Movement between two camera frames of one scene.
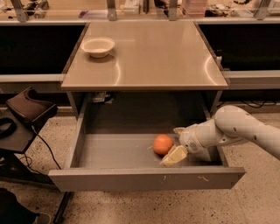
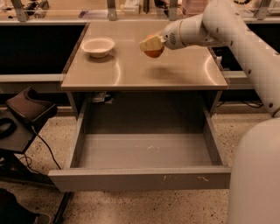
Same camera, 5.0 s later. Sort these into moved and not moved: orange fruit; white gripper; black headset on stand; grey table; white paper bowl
Moved: white gripper; orange fruit
Not moved: grey table; black headset on stand; white paper bowl
